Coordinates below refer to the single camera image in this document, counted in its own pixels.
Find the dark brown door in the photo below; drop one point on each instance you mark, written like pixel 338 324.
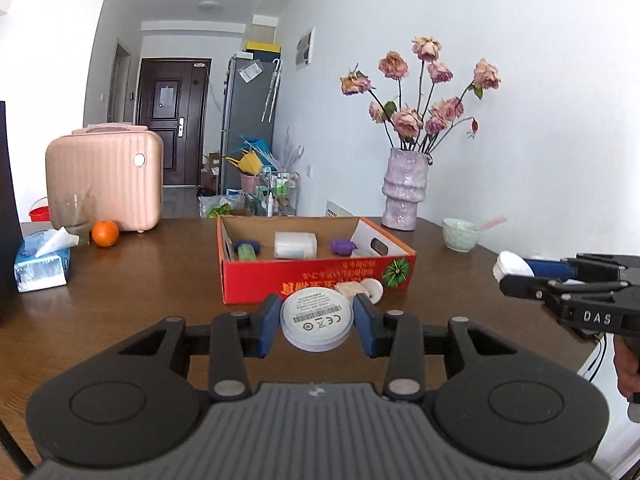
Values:
pixel 160 135

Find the person's right hand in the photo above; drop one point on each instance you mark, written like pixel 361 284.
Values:
pixel 627 365

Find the dried pink rose bouquet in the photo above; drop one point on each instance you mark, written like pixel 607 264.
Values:
pixel 407 120

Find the red bucket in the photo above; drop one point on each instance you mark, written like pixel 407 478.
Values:
pixel 39 212

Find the grey refrigerator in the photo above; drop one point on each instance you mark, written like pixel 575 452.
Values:
pixel 245 115

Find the blue plastic bag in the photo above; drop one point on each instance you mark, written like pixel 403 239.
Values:
pixel 257 147

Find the yellow bag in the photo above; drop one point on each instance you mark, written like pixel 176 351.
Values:
pixel 247 164

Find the clear drinking glass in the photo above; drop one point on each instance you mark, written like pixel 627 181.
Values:
pixel 72 215

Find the white rectangular plastic container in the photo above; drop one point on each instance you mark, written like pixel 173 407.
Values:
pixel 295 245

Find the large black paper bag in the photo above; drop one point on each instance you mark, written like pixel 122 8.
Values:
pixel 7 235

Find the plain cardboard box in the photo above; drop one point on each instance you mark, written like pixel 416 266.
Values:
pixel 261 33

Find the dried pale plant stems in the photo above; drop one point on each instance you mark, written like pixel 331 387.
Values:
pixel 292 152

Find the white wall panel box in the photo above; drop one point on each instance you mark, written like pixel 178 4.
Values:
pixel 305 48

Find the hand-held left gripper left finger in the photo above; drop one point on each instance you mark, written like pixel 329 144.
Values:
pixel 270 325

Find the yellow black box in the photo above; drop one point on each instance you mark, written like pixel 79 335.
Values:
pixel 262 46

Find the blue tissue box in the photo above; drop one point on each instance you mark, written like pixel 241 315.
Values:
pixel 40 265

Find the pink spoon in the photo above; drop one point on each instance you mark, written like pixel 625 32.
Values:
pixel 492 222

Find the pink flowerpot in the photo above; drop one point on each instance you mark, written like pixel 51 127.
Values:
pixel 250 182

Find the white folded umbrella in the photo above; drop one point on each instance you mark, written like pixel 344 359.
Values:
pixel 272 90

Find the pale green bowl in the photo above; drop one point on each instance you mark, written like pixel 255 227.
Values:
pixel 459 237

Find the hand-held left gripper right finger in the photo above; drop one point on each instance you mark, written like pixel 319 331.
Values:
pixel 365 325

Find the pink suitcase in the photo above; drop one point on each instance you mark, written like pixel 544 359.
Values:
pixel 100 175

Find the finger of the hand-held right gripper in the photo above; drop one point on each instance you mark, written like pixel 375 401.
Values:
pixel 550 269
pixel 525 287

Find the white round tin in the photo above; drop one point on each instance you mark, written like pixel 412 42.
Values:
pixel 316 317

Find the orange fruit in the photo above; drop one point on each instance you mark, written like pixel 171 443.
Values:
pixel 105 234

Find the small white round item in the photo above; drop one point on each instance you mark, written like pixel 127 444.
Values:
pixel 374 289

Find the green spray bottle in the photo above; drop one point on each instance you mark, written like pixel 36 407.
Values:
pixel 246 253

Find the paper sheet on refrigerator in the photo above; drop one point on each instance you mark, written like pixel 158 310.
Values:
pixel 250 71

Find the red cardboard box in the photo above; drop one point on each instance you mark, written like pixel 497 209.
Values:
pixel 310 272

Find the round ceiling lamp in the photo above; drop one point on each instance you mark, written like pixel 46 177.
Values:
pixel 210 6

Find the pink ceramic vase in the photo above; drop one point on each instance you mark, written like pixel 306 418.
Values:
pixel 404 190

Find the white round object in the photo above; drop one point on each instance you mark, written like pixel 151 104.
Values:
pixel 510 265

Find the metal trolley rack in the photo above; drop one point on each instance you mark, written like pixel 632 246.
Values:
pixel 280 192

